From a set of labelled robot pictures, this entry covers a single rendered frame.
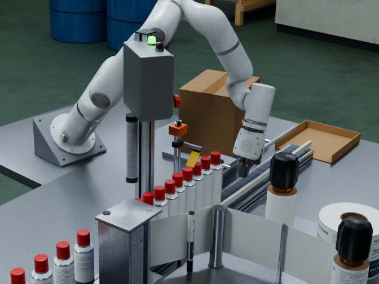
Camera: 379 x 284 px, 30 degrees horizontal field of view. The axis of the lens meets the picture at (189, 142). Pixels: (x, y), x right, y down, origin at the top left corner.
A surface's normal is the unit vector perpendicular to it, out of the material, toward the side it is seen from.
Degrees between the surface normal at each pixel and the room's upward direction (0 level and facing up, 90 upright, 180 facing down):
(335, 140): 0
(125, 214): 0
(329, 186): 0
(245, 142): 70
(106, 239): 90
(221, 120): 90
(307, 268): 90
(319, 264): 90
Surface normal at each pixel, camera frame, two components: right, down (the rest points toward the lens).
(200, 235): 0.51, 0.35
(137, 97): -0.93, 0.11
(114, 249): -0.56, 0.30
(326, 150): 0.03, -0.92
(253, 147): -0.46, -0.03
